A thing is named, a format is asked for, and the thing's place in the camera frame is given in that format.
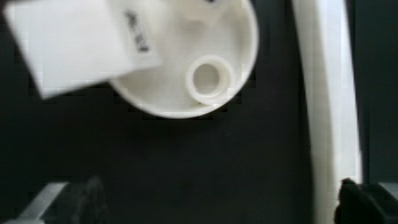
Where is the white right fence wall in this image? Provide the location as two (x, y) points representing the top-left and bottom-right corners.
(292, 0), (363, 224)

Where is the white round stool seat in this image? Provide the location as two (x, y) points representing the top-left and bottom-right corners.
(111, 0), (260, 119)

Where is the white stool leg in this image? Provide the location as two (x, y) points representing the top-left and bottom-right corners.
(4, 0), (162, 99)

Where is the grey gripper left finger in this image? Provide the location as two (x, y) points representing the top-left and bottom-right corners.
(15, 177), (109, 224)

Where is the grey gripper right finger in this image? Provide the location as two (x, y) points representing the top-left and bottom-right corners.
(334, 179), (398, 224)

